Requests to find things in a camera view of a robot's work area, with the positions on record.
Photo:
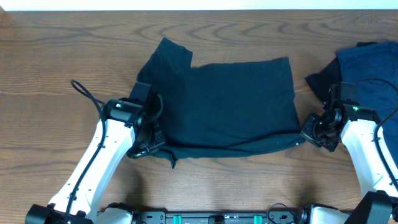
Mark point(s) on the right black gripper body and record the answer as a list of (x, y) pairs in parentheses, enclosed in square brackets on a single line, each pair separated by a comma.
[(317, 131)]

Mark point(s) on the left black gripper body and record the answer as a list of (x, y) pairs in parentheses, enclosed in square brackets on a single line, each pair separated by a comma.
[(155, 140)]

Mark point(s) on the dark teal t-shirt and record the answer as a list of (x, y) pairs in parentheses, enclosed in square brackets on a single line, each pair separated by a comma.
[(221, 109)]

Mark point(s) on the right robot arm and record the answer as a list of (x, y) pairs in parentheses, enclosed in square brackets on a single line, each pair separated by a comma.
[(359, 130)]

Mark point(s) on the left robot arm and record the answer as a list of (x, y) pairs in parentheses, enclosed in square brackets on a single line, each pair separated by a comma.
[(127, 127)]

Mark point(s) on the black garment under blue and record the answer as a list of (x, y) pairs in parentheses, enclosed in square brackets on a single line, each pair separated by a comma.
[(321, 82)]

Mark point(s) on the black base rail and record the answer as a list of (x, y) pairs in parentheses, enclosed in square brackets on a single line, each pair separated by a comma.
[(217, 218)]

